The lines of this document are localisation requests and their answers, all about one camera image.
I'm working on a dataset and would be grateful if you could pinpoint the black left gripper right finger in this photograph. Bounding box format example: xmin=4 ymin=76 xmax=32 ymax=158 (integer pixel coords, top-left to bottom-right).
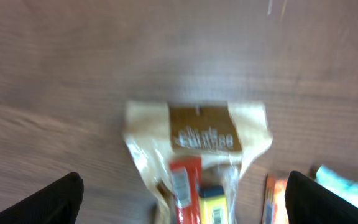
xmin=285 ymin=171 xmax=358 ymax=224

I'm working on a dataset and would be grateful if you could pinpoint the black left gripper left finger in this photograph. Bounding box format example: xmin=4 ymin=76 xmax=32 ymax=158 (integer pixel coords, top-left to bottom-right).
xmin=0 ymin=172 xmax=84 ymax=224

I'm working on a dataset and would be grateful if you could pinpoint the orange tissue packet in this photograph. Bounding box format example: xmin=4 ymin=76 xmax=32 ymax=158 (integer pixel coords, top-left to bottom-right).
xmin=261 ymin=174 xmax=289 ymax=224

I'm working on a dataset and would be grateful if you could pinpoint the teal wet wipes packet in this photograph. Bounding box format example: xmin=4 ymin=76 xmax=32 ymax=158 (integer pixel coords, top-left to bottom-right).
xmin=315 ymin=166 xmax=358 ymax=208

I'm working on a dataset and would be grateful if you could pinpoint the yellow glue stick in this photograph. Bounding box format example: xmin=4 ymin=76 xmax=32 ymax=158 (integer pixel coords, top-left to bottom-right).
xmin=199 ymin=185 xmax=229 ymax=224

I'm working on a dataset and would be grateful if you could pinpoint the beige brown snack bag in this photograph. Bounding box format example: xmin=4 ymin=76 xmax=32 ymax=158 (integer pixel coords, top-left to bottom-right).
xmin=123 ymin=101 xmax=273 ymax=223

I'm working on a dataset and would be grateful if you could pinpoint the red snack stick packet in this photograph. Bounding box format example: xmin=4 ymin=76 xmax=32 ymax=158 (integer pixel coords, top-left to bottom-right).
xmin=169 ymin=157 xmax=202 ymax=224

